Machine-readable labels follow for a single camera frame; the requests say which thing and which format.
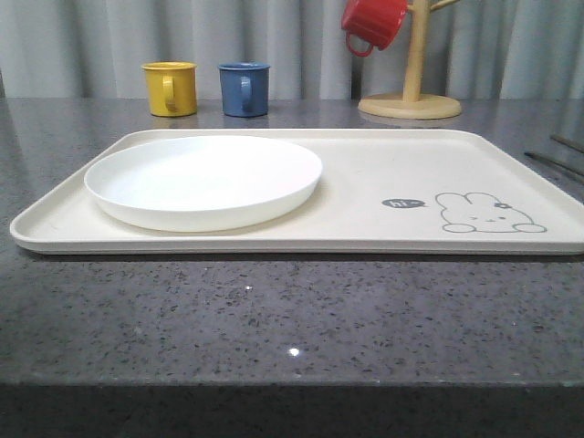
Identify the white round plate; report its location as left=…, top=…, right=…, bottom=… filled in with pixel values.
left=84, top=135, right=323, bottom=232

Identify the silver metal fork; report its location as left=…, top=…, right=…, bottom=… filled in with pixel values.
left=524, top=151, right=584, bottom=183

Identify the silver metal chopstick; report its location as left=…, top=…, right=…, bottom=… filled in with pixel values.
left=550, top=134, right=584, bottom=153

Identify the blue enamel mug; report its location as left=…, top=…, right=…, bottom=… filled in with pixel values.
left=218, top=62, right=270, bottom=118

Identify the cream rabbit serving tray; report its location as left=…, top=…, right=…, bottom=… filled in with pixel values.
left=10, top=129, right=583, bottom=255

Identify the wooden mug tree stand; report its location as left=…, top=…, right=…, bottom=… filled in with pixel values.
left=359, top=0, right=462, bottom=120

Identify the yellow enamel mug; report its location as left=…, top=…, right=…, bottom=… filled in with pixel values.
left=141, top=61, right=198, bottom=117

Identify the red ribbed mug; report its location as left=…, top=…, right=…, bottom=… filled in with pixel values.
left=341, top=0, right=409, bottom=57

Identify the grey curtain backdrop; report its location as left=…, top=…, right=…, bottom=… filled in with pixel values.
left=1, top=1, right=583, bottom=99

